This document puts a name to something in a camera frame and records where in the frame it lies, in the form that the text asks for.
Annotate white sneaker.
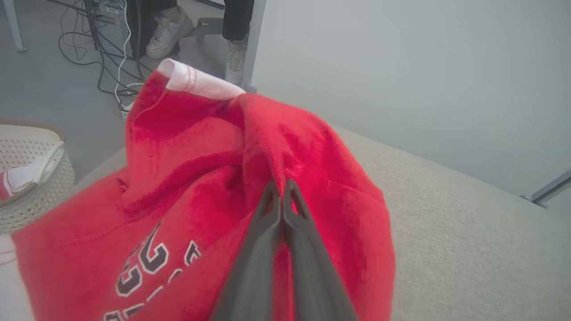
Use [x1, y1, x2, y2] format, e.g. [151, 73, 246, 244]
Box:
[224, 38, 248, 86]
[146, 7, 194, 59]

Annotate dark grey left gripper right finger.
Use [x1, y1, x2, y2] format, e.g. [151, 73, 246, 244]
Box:
[283, 180, 357, 321]

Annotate silver computer tower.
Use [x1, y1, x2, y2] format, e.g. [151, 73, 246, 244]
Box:
[91, 0, 148, 58]

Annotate black trouser leg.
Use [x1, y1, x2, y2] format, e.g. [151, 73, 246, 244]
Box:
[222, 0, 255, 41]

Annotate black floor cable tangle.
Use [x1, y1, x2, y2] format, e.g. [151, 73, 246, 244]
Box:
[58, 0, 148, 96]

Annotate red shorts with white stripe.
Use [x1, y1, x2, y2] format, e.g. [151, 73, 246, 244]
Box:
[11, 58, 397, 321]

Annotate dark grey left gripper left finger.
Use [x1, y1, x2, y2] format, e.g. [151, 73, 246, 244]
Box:
[211, 181, 283, 321]

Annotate white partition panel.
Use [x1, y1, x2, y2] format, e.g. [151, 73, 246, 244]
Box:
[252, 0, 571, 199]

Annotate white power cable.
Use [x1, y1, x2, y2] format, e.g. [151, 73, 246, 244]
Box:
[114, 0, 144, 112]

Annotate grey chair base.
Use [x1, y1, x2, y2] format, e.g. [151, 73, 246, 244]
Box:
[178, 17, 224, 45]

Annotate white perforated laundry basket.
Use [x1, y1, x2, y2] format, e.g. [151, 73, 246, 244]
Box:
[0, 121, 76, 235]

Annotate white table leg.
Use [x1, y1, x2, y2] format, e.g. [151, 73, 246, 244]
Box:
[2, 0, 26, 53]

